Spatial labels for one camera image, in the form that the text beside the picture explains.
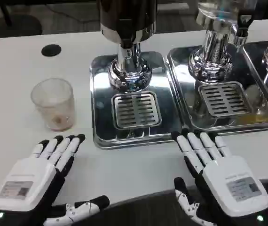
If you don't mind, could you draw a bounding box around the steel drip tray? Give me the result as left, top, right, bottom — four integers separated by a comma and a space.
166, 43, 268, 136
242, 41, 268, 130
89, 51, 186, 150

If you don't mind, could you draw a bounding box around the black round table grommet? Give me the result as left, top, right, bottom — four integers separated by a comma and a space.
41, 44, 62, 57

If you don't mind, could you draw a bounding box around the drink dispenser with dark liquid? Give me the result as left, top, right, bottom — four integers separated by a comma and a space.
96, 0, 158, 93

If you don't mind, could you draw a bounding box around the drink dispenser with clear tank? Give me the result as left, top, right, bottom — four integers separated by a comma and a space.
188, 0, 259, 85

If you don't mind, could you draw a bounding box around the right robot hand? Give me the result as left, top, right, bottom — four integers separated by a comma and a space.
171, 129, 268, 226

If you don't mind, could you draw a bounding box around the black chair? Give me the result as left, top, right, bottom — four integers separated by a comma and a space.
0, 0, 43, 40

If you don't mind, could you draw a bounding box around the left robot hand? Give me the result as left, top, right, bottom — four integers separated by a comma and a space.
0, 133, 110, 226

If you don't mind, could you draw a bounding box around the black dispenser tap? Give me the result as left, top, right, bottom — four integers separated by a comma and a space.
119, 28, 137, 50

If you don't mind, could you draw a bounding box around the dark robot torso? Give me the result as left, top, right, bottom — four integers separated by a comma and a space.
76, 179, 268, 226

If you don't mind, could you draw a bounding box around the black forked tap lever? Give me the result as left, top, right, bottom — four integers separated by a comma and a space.
236, 9, 254, 37

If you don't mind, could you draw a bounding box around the clear ribbed glass cup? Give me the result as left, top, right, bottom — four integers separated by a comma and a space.
30, 78, 75, 131

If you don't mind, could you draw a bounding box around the slotted steel drip grid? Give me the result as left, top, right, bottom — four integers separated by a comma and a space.
111, 91, 163, 129
198, 81, 254, 118

